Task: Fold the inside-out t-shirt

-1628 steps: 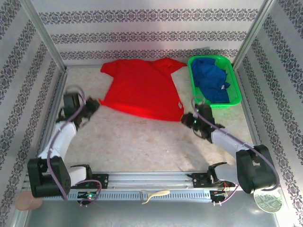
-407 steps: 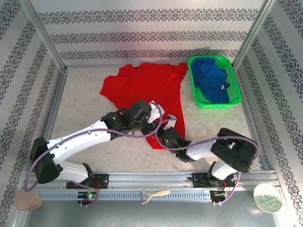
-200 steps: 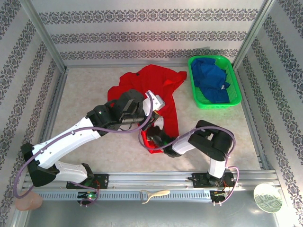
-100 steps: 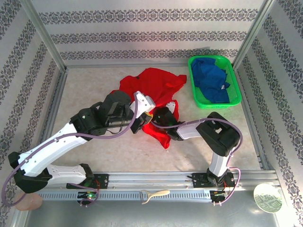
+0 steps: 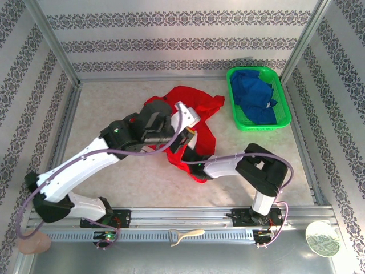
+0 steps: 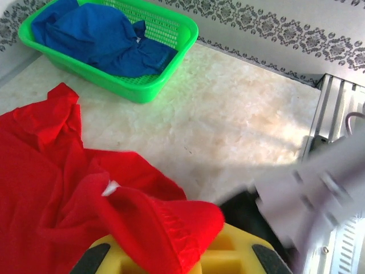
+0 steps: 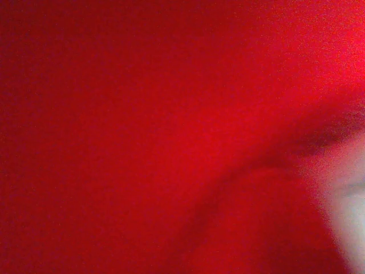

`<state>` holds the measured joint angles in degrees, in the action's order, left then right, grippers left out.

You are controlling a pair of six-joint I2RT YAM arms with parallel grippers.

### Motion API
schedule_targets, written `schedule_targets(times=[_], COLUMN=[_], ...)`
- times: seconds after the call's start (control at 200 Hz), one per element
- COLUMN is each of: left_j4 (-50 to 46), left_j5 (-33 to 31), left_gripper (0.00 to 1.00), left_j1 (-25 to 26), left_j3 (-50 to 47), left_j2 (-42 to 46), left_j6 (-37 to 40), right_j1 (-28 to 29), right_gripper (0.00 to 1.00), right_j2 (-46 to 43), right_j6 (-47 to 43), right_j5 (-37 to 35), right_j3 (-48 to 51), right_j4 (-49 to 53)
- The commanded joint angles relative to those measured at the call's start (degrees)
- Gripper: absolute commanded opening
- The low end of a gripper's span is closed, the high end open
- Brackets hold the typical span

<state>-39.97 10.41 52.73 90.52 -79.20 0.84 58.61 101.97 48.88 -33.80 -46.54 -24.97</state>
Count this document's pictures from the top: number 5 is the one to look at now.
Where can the circuit board with green light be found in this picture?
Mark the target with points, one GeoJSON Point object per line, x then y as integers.
{"type": "Point", "coordinates": [106, 235]}

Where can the red t-shirt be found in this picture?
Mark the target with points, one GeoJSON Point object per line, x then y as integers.
{"type": "Point", "coordinates": [205, 137]}

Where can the aluminium side rail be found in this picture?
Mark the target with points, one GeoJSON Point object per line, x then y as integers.
{"type": "Point", "coordinates": [67, 122]}
{"type": "Point", "coordinates": [302, 148]}

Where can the circuit board with white plugs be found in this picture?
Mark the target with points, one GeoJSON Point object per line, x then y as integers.
{"type": "Point", "coordinates": [262, 234]}

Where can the pink round object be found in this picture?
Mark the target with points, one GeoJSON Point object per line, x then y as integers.
{"type": "Point", "coordinates": [37, 244]}

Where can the aluminium frame post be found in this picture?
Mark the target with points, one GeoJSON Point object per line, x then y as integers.
{"type": "Point", "coordinates": [309, 40]}
{"type": "Point", "coordinates": [54, 40]}

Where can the beige peeler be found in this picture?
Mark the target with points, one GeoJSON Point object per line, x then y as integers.
{"type": "Point", "coordinates": [191, 233]}

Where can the blue t-shirt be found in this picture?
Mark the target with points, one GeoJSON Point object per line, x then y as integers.
{"type": "Point", "coordinates": [253, 94]}

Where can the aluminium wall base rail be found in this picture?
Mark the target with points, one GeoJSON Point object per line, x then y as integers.
{"type": "Point", "coordinates": [128, 78]}

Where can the white green round disc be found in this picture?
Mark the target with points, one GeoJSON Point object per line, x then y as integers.
{"type": "Point", "coordinates": [323, 239]}

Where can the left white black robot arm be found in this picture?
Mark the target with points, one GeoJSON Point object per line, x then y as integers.
{"type": "Point", "coordinates": [74, 168]}

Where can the aluminium mounting rail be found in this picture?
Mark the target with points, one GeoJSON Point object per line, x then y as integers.
{"type": "Point", "coordinates": [182, 217]}

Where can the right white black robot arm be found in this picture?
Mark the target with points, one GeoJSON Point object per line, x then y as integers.
{"type": "Point", "coordinates": [265, 171]}

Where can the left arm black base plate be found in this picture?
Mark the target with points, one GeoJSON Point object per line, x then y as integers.
{"type": "Point", "coordinates": [122, 218]}

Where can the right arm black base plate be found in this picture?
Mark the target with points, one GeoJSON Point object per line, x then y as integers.
{"type": "Point", "coordinates": [241, 218]}

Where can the green plastic basket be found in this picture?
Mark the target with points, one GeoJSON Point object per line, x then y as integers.
{"type": "Point", "coordinates": [236, 117]}

